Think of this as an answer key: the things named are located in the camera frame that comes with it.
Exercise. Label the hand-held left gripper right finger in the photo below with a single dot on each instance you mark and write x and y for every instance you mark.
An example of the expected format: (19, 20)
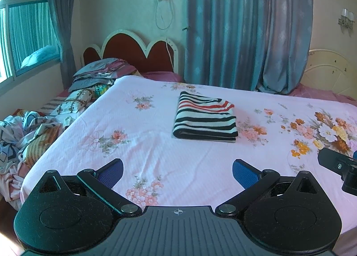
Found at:
(245, 173)

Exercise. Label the teal cushion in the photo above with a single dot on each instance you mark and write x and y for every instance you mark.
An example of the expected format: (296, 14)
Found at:
(41, 56)

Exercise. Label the floral pink bed sheet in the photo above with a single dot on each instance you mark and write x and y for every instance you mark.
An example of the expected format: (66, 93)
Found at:
(167, 147)

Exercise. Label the grey curtain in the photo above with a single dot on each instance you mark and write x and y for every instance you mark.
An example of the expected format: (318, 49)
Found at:
(62, 21)

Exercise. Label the striped knit sweater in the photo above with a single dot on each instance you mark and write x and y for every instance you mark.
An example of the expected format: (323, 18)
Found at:
(205, 117)

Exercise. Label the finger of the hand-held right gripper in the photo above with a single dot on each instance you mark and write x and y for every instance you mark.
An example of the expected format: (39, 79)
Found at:
(332, 158)

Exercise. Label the window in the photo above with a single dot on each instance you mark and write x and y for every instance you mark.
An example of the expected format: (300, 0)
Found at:
(25, 21)

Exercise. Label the folded bedding pile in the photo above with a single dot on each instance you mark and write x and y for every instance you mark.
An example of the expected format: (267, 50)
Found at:
(100, 73)

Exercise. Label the crumpled patterned quilt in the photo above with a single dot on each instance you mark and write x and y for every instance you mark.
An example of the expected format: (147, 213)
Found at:
(30, 138)

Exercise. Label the cream headboard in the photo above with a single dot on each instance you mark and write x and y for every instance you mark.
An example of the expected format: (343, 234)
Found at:
(329, 71)

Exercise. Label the curtain tieback hook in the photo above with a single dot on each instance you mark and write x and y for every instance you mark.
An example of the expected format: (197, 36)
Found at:
(185, 28)

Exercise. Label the blue curtain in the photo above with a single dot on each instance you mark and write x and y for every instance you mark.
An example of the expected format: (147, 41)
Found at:
(245, 27)

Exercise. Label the red scalloped headboard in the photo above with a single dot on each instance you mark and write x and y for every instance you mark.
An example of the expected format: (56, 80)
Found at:
(125, 49)

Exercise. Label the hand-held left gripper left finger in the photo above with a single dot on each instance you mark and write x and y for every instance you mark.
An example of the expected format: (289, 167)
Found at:
(111, 173)

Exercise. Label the plain pink bed sheet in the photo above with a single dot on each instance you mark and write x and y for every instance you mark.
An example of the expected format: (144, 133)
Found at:
(320, 94)

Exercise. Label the pink pillow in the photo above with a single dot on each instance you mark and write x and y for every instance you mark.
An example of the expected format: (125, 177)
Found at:
(164, 76)

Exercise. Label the wall lamp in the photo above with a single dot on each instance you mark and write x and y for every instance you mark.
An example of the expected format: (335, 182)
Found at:
(346, 18)

